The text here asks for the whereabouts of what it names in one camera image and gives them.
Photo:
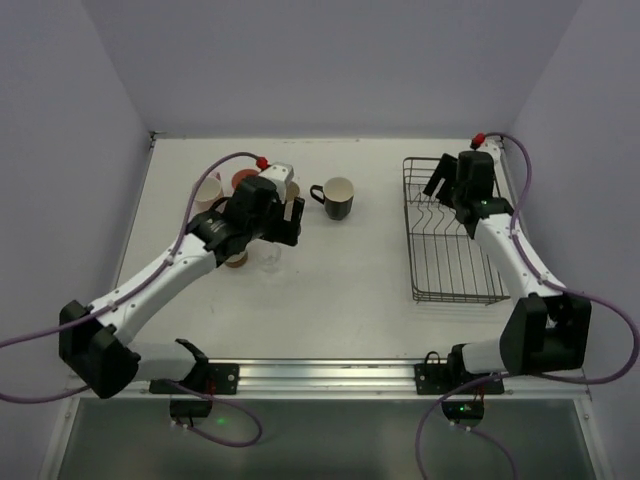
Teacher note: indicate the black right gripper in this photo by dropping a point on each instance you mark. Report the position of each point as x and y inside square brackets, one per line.
[444, 176]

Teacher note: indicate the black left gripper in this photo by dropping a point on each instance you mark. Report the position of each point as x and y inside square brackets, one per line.
[291, 226]

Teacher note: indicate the beige cream cup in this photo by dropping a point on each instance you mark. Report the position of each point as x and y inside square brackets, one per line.
[292, 192]

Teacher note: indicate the glossy black handled mug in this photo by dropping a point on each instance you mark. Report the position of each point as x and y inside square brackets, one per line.
[336, 195]

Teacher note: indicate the clear glass cup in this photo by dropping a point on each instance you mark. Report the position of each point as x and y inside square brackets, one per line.
[269, 257]

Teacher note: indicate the matte pink tumbler cup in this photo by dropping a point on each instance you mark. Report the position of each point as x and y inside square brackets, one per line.
[241, 175]

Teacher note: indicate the cream cup brown band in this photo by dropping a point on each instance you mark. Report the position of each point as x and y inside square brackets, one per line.
[237, 260]

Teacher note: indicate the glossy pink handled mug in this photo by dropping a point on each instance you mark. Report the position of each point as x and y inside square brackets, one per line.
[210, 190]

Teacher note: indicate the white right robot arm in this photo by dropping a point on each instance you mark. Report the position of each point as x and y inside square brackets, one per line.
[547, 329]

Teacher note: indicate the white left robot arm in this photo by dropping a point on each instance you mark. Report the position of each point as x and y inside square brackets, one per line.
[97, 341]

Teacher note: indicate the black wire dish rack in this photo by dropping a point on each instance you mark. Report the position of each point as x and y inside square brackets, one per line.
[445, 264]

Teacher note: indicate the aluminium mounting rail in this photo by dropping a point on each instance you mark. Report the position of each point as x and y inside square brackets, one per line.
[364, 379]

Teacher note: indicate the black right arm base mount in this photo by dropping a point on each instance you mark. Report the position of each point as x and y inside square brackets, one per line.
[436, 375]

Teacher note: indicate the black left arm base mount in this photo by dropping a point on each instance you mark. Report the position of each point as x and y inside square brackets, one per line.
[205, 378]

